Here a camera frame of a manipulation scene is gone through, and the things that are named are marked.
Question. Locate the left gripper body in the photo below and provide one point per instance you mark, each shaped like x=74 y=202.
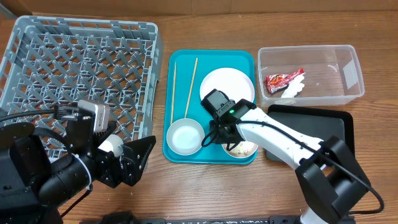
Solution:
x=102 y=164

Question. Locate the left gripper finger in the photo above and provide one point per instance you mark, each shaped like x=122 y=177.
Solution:
x=102 y=136
x=134 y=158

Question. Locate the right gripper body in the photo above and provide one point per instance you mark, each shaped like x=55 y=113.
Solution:
x=219 y=140

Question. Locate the white paper cup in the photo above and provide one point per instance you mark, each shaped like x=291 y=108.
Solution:
x=112 y=143

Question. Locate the small white bowl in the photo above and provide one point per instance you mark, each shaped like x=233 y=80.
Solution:
x=243 y=150

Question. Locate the red snack wrapper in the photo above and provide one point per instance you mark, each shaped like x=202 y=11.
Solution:
x=277 y=82

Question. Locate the white napkin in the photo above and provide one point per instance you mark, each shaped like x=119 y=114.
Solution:
x=294 y=87

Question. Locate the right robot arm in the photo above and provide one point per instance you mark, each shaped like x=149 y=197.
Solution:
x=330 y=177

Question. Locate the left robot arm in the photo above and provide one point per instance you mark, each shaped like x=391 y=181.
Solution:
x=40 y=170

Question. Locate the teal plastic tray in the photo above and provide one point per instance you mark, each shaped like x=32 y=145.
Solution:
x=181 y=65

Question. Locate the grey metal bowl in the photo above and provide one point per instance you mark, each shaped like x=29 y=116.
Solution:
x=184 y=136

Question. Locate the large white plate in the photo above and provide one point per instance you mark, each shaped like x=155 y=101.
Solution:
x=233 y=82

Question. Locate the grey plastic dish rack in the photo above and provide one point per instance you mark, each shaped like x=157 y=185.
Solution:
x=55 y=60

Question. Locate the black plastic tray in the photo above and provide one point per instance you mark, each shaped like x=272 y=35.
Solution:
x=314 y=122

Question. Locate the clear plastic bin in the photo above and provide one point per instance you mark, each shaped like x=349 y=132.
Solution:
x=333 y=74

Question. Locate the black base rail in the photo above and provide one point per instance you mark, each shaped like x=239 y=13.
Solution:
x=129 y=218

